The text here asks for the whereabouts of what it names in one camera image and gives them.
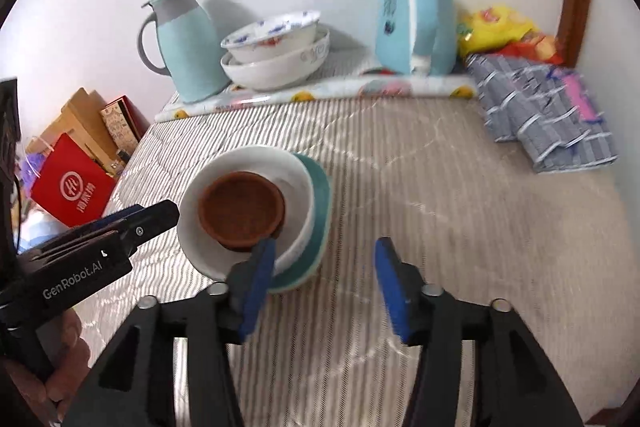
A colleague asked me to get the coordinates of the large white bowl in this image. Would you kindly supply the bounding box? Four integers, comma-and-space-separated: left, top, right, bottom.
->
177, 146, 316, 283

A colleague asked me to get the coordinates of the light blue cloth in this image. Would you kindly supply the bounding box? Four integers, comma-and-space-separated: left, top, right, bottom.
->
17, 209, 68, 253

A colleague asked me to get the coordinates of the red paper bag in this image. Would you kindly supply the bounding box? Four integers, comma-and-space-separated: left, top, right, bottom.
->
30, 133, 118, 229

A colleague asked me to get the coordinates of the yellow snack bag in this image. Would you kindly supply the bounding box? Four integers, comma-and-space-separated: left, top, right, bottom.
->
457, 6, 538, 56

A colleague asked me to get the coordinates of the grey striped quilt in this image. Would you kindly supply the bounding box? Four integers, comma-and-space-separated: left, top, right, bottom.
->
65, 57, 626, 427

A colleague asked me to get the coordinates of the cardboard box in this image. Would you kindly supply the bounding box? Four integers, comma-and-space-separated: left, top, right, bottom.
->
25, 88, 118, 168

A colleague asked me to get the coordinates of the white bowl with red print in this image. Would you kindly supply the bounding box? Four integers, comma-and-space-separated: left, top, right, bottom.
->
220, 10, 321, 64

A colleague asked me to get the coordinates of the grey checked cloth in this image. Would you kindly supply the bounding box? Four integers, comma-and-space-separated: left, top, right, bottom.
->
465, 53, 620, 174

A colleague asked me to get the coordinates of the red snack bag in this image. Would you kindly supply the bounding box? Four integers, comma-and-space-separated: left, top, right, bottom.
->
500, 34, 563, 66

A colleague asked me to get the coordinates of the light blue thermos jug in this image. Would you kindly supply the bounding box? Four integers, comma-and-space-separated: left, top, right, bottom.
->
138, 0, 231, 104

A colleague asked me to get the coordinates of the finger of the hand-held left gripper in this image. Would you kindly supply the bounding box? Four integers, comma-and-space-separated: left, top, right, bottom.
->
95, 204, 151, 230
117, 200, 180, 258

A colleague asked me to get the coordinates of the person's left hand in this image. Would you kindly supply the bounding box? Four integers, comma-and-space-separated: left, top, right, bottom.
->
7, 307, 92, 427

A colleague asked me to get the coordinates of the light blue electric kettle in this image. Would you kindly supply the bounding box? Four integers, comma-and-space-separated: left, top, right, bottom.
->
375, 0, 458, 76

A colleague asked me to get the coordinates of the brown bowl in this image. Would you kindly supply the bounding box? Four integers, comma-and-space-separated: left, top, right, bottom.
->
198, 172, 286, 251

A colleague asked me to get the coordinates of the patterned dark red box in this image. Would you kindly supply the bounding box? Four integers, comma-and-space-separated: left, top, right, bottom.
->
100, 96, 152, 158

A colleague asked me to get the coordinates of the fruit print tablecloth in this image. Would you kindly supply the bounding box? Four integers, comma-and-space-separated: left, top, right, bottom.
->
154, 74, 476, 124

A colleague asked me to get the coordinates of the white bowl with grey swirls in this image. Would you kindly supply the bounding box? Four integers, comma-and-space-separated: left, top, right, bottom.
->
220, 27, 331, 92

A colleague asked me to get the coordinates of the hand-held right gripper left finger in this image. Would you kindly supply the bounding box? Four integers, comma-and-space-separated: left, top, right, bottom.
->
60, 237, 278, 427

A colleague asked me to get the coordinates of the teal plate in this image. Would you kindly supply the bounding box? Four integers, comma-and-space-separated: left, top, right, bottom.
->
267, 152, 333, 294

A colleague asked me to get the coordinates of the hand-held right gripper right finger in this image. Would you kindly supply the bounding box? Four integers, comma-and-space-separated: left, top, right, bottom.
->
375, 237, 586, 427

